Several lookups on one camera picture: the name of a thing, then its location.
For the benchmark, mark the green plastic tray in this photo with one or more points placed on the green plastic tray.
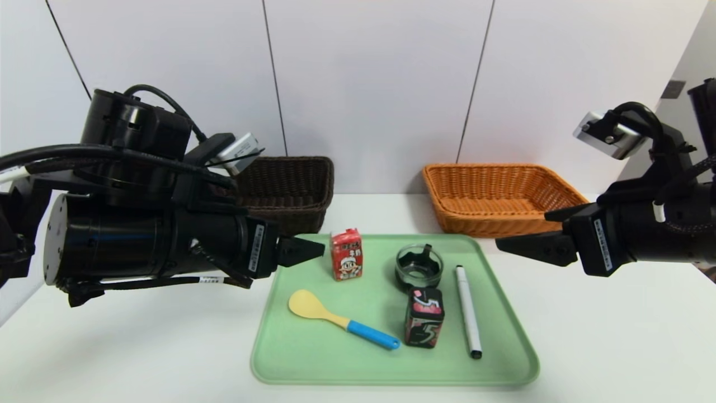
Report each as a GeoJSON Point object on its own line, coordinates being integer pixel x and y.
{"type": "Point", "coordinates": [335, 358]}

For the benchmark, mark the orange wicker basket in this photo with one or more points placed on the orange wicker basket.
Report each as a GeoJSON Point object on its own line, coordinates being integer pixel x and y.
{"type": "Point", "coordinates": [492, 224]}

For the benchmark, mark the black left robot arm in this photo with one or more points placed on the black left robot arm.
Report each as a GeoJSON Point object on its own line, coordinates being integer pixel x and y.
{"type": "Point", "coordinates": [112, 240]}

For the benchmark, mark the black gum box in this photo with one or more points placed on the black gum box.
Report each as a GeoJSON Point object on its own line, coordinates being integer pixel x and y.
{"type": "Point", "coordinates": [423, 324]}

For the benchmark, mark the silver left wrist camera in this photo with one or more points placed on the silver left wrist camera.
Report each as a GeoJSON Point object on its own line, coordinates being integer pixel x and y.
{"type": "Point", "coordinates": [240, 152]}

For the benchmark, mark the black and grey right robot arm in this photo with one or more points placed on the black and grey right robot arm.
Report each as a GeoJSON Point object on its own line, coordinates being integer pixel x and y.
{"type": "Point", "coordinates": [682, 224]}

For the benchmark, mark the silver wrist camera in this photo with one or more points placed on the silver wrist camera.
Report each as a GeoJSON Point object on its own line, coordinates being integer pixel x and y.
{"type": "Point", "coordinates": [609, 140]}
{"type": "Point", "coordinates": [240, 152]}

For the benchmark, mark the dark brown furniture piece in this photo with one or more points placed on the dark brown furniture piece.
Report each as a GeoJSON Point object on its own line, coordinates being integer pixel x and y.
{"type": "Point", "coordinates": [710, 273]}

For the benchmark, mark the dark brown wicker basket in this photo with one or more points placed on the dark brown wicker basket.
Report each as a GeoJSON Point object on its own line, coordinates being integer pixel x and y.
{"type": "Point", "coordinates": [291, 190]}

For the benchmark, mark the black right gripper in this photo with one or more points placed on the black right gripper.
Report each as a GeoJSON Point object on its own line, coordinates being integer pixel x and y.
{"type": "Point", "coordinates": [597, 244]}

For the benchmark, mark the white marker pen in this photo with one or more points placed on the white marker pen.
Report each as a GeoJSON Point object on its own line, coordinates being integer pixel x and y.
{"type": "Point", "coordinates": [467, 313]}

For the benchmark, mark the red milk carton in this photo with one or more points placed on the red milk carton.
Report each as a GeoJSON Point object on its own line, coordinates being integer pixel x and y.
{"type": "Point", "coordinates": [347, 257]}

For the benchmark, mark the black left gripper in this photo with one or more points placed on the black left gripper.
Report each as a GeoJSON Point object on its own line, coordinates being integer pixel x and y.
{"type": "Point", "coordinates": [262, 247]}

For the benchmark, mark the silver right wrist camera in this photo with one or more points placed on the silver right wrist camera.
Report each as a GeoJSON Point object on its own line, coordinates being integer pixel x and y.
{"type": "Point", "coordinates": [609, 140]}

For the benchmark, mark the glass cup with black holder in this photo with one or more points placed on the glass cup with black holder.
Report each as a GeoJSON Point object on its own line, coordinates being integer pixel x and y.
{"type": "Point", "coordinates": [418, 264]}

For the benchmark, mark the black wall fixture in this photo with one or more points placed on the black wall fixture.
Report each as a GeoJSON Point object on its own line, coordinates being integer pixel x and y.
{"type": "Point", "coordinates": [673, 89]}

